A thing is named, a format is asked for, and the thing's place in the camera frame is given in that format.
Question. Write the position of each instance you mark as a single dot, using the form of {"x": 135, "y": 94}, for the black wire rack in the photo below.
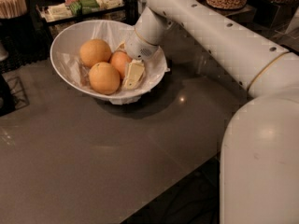
{"x": 12, "y": 95}

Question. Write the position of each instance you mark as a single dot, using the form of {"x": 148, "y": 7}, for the black tea bag rack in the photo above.
{"x": 113, "y": 10}

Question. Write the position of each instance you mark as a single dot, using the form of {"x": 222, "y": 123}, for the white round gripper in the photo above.
{"x": 138, "y": 48}

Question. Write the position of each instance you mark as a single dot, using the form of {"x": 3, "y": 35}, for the green tea bag packets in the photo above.
{"x": 81, "y": 7}

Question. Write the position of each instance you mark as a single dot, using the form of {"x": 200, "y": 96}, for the orange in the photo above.
{"x": 104, "y": 78}
{"x": 119, "y": 60}
{"x": 94, "y": 51}

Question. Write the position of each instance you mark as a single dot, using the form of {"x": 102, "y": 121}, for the white paper bowl liner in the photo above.
{"x": 67, "y": 66}

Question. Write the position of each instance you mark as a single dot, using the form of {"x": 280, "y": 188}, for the white tea bag packets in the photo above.
{"x": 58, "y": 12}

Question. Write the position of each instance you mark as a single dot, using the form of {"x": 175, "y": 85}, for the white bowl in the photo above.
{"x": 67, "y": 47}

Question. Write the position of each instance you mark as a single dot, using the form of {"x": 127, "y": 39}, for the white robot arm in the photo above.
{"x": 259, "y": 172}

